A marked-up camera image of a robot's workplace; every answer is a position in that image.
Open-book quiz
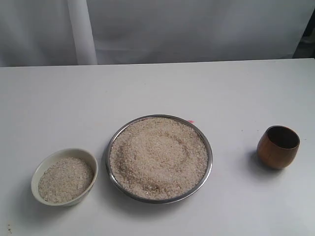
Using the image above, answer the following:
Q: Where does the dark frame post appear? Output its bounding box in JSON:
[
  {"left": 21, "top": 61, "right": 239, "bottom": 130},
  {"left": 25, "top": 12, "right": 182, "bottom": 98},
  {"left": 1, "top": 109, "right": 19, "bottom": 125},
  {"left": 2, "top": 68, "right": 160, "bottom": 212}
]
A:
[{"left": 293, "top": 14, "right": 315, "bottom": 59}]

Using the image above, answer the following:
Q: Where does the white backdrop curtain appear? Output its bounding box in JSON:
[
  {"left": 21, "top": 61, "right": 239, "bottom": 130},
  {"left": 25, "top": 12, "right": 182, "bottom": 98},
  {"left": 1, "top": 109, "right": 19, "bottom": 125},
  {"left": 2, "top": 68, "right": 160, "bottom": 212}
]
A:
[{"left": 0, "top": 0, "right": 315, "bottom": 66}]

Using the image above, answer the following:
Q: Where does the round steel tray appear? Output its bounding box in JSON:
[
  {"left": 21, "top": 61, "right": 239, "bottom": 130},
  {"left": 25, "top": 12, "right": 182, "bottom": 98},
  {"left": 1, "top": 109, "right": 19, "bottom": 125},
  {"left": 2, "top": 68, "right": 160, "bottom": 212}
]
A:
[{"left": 102, "top": 114, "right": 213, "bottom": 204}]

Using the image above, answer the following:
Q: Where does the white ceramic bowl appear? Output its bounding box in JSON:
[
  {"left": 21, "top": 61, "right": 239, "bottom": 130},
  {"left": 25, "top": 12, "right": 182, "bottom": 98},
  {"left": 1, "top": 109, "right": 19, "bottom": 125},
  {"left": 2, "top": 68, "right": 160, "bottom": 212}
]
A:
[{"left": 31, "top": 148, "right": 98, "bottom": 207}]

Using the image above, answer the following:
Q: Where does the brown wooden cup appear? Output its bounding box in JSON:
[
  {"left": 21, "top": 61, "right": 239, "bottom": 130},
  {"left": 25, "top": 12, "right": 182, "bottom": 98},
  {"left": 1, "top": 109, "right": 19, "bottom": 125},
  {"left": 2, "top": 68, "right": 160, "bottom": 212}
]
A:
[{"left": 256, "top": 125, "right": 300, "bottom": 170}]

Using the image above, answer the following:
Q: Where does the rice in white bowl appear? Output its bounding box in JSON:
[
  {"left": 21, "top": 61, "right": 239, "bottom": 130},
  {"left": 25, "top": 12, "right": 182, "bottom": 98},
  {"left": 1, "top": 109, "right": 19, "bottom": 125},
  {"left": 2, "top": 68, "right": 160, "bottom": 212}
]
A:
[{"left": 38, "top": 157, "right": 94, "bottom": 204}]

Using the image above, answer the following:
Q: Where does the rice in steel tray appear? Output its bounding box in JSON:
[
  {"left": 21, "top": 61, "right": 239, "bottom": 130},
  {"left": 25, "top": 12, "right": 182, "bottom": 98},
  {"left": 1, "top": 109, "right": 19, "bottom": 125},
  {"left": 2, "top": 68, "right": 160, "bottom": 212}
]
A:
[{"left": 109, "top": 118, "right": 208, "bottom": 200}]

